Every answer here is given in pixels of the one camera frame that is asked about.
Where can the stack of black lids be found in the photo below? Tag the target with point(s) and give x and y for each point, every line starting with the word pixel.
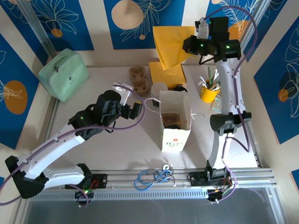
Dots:
pixel 180 89

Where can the aluminium front rail frame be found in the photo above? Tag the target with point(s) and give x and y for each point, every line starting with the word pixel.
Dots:
pixel 121 178

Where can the yellow holder cup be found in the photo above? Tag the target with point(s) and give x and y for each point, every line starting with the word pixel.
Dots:
pixel 208 94

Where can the stacked cardboard cup carriers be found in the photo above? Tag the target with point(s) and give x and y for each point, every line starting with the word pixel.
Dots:
pixel 140 79

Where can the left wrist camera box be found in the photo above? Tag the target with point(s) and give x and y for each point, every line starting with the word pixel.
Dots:
pixel 123 91

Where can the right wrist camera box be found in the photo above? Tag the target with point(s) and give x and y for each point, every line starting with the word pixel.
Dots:
pixel 202 28

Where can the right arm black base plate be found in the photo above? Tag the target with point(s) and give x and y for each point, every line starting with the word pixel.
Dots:
pixel 197 178

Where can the thin green stirrer stick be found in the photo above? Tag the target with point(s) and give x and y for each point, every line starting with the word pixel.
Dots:
pixel 210 73

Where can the stack of paper cups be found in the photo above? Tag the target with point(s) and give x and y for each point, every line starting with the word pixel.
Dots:
pixel 156 89

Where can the white paper straw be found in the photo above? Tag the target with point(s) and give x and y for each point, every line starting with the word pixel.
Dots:
pixel 216 75

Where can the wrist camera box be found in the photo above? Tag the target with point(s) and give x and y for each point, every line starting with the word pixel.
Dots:
pixel 202 28
pixel 123 91

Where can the single yellow paper napkin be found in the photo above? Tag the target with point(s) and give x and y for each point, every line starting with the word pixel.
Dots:
pixel 170 44

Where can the white paper takeout bag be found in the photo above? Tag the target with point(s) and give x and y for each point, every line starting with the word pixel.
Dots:
pixel 174 140

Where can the brown cardboard cup carrier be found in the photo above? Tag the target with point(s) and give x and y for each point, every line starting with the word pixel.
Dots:
pixel 171 116

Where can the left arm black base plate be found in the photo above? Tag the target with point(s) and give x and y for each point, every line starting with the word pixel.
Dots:
pixel 100 180

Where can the aluminium frame post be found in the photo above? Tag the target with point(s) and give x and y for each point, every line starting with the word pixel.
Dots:
pixel 248 35
pixel 37 28

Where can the black connector module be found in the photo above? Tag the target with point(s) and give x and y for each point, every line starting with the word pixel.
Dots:
pixel 215 194
pixel 83 193

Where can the clear glass container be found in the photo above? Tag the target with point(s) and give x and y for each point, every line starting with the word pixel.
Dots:
pixel 216 106

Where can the wooden stirrer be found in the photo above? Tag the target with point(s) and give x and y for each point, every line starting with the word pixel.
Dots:
pixel 212 84

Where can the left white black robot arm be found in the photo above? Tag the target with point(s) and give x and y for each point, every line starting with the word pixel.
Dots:
pixel 53 149

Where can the stack of yellow napkins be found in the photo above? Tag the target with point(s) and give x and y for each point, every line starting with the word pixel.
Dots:
pixel 168 77

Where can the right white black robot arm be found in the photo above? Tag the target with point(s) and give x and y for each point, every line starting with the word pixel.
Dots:
pixel 230 88

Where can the mint green zip case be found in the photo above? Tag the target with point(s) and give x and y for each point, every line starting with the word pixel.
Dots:
pixel 63 74

